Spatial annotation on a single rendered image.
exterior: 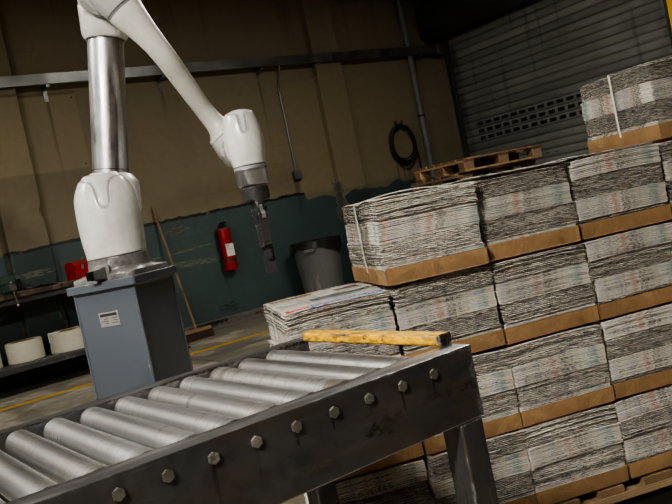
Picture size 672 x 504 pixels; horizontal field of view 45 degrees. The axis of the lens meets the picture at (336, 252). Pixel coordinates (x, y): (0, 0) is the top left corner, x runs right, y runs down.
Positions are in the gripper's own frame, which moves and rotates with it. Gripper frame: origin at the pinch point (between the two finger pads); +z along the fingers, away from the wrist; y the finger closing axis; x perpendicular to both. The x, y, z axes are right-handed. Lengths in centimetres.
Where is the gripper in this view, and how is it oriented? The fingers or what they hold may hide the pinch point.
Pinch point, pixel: (269, 259)
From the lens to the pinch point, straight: 224.1
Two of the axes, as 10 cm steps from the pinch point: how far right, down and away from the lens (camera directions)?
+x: -9.5, 2.1, -2.3
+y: -2.4, 0.0, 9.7
